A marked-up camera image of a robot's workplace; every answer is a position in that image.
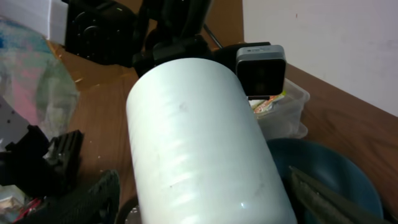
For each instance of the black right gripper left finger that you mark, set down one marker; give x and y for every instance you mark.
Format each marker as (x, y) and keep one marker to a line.
(96, 201)

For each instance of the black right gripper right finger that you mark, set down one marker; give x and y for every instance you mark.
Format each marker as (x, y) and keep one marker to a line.
(326, 205)

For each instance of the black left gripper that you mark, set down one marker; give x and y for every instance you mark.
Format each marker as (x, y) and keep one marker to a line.
(192, 47)

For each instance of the orange green snack wrapper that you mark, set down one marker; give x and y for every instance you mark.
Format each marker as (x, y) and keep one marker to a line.
(263, 106)

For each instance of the white cup green inside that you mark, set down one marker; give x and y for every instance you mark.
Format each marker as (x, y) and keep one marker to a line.
(198, 153)

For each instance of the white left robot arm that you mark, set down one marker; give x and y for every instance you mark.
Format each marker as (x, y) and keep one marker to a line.
(109, 33)

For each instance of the clear plastic waste bin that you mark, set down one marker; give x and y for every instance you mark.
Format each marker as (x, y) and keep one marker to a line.
(283, 119)

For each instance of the large blue plate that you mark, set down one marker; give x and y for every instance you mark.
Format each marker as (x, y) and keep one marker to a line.
(329, 167)

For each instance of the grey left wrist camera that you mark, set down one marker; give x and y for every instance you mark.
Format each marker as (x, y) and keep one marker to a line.
(261, 70)

